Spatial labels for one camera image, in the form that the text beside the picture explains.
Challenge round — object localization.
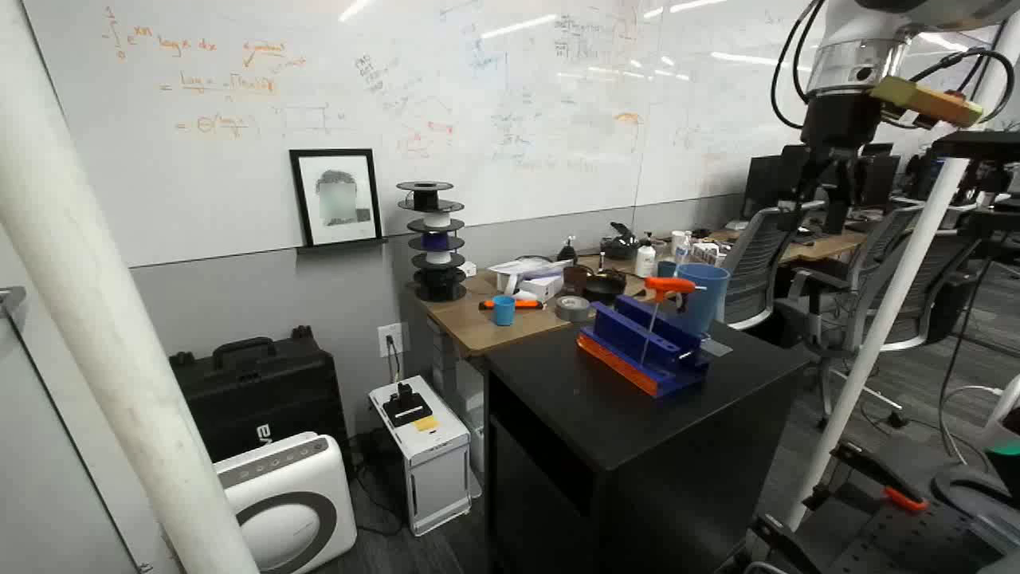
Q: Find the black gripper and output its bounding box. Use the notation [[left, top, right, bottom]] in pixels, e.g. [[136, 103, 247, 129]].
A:
[[801, 92, 879, 236]]

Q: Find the orange plastic object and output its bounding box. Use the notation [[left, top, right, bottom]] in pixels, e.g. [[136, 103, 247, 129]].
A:
[[645, 277, 703, 300]]

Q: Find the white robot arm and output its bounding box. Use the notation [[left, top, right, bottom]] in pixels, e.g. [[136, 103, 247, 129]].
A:
[[796, 0, 1020, 233]]

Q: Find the large blue cup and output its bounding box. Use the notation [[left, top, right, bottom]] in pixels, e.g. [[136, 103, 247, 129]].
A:
[[678, 261, 729, 338]]

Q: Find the small blue cup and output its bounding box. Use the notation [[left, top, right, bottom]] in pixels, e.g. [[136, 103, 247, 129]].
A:
[[491, 293, 518, 329]]

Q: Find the grey office chair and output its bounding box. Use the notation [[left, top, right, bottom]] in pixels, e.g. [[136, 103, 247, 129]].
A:
[[720, 205, 917, 421]]

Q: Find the white tripod pole right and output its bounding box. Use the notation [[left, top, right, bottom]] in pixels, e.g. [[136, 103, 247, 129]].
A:
[[784, 158, 967, 528]]

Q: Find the white bottle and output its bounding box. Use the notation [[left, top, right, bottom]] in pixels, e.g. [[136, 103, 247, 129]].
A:
[[636, 244, 658, 277]]

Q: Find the blue and orange rack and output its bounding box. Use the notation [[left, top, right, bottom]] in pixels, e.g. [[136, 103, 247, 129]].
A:
[[578, 296, 708, 399]]

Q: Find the grey tape roll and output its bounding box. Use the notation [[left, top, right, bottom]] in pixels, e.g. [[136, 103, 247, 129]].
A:
[[556, 296, 594, 323]]

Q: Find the orange tool on desk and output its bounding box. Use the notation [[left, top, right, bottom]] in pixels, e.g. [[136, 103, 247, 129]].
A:
[[478, 296, 543, 310]]

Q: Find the wooden desk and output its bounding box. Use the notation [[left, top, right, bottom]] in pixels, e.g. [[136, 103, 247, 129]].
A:
[[417, 227, 867, 360]]

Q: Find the black cabinet table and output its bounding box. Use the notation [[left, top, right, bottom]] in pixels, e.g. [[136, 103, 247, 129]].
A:
[[486, 329, 807, 574]]

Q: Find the stack of filament spools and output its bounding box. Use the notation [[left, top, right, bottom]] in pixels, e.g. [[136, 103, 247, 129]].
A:
[[398, 181, 465, 303]]

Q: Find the white box cabinet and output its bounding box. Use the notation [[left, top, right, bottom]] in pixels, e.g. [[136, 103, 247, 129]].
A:
[[369, 376, 473, 534]]

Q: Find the framed portrait drawing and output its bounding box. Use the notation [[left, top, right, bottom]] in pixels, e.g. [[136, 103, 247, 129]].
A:
[[292, 151, 383, 247]]

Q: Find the black hard case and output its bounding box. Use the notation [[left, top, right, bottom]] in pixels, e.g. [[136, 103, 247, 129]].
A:
[[169, 324, 347, 459]]

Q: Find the white air purifier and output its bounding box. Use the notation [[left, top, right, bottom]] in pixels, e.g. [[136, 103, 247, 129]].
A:
[[216, 429, 357, 574]]

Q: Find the white diagonal pole left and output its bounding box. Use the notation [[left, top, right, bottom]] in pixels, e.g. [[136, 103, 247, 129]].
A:
[[0, 0, 259, 574]]

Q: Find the yellow wrist camera mount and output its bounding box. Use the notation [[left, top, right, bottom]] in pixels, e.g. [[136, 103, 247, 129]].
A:
[[872, 76, 983, 126]]

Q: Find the wall power outlet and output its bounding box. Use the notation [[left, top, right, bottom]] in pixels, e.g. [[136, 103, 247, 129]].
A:
[[376, 323, 405, 358]]

